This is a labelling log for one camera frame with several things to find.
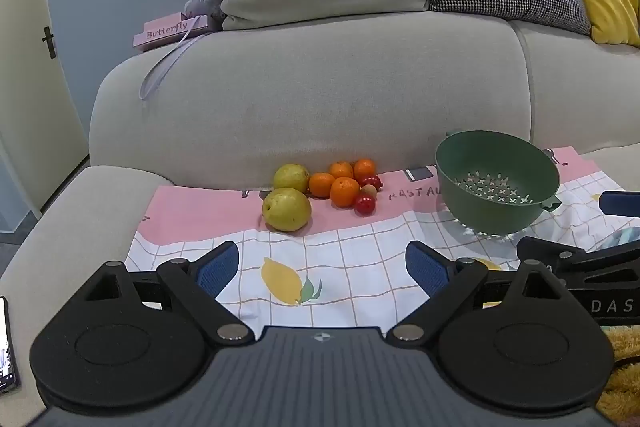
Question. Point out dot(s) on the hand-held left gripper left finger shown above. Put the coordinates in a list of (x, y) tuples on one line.
[(217, 268)]

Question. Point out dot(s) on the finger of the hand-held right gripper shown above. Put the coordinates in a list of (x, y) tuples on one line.
[(545, 248), (620, 203)]

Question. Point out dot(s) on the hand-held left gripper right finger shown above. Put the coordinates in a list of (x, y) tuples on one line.
[(427, 268)]

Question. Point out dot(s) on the green plastic colander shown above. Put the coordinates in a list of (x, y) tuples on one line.
[(492, 187)]

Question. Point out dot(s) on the large yellow-green pear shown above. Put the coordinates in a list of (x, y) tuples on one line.
[(286, 210)]

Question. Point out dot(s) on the orange mandarin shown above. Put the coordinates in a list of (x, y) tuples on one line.
[(344, 192), (364, 167), (321, 185), (341, 169)]

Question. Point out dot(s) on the small yellow-green pear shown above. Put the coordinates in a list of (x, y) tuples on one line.
[(291, 178)]

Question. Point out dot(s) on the yellow fuzzy blanket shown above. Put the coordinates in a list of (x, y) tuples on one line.
[(622, 372)]

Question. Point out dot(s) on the pink and white printed cloth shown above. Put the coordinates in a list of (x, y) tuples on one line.
[(360, 252)]

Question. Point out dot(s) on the red cherry tomato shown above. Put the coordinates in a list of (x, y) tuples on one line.
[(365, 205), (371, 180)]

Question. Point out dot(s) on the tan longan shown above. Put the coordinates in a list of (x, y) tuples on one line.
[(370, 191)]

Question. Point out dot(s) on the beige fabric sofa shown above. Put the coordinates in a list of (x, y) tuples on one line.
[(325, 87)]

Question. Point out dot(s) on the lilac ribbon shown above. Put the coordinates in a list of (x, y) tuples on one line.
[(165, 66)]

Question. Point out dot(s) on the black smartphone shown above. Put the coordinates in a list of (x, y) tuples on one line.
[(6, 347)]

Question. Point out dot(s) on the pink gift box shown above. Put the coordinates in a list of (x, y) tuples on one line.
[(170, 32)]

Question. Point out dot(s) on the grey plush toy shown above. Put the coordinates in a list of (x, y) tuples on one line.
[(202, 3)]

